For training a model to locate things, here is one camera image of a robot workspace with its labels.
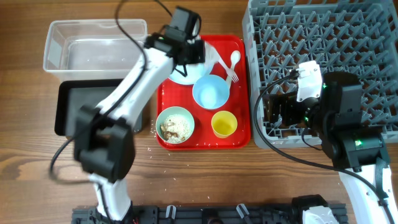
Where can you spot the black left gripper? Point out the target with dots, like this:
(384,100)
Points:
(199,45)

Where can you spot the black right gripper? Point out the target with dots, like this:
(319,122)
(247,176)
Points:
(289,102)

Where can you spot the light blue bowl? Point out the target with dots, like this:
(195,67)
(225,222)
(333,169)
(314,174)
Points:
(211,92)

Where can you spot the yellow cup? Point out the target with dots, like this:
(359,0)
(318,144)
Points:
(224,124)

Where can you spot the green bowl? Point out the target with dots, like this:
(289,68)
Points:
(174,110)

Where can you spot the rice and food scraps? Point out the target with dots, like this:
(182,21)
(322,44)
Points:
(175,129)

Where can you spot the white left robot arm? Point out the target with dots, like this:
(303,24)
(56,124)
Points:
(104,144)

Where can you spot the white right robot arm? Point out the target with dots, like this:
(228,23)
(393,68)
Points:
(358,153)

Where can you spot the clear plastic waste bin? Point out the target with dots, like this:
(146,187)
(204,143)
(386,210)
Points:
(92,49)

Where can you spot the grey dishwasher rack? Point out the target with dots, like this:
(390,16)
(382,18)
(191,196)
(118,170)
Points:
(359,37)

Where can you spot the black food waste tray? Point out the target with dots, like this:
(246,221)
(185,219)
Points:
(73,94)

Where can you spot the light blue plate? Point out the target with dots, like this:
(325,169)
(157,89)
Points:
(196,71)

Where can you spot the white plastic spoon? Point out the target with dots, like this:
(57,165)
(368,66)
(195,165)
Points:
(235,58)

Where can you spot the pink plastic fork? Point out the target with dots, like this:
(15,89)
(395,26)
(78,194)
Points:
(229,71)

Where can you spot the red serving tray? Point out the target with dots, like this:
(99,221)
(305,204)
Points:
(203,138)

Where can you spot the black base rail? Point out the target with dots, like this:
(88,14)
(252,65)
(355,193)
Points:
(273,213)

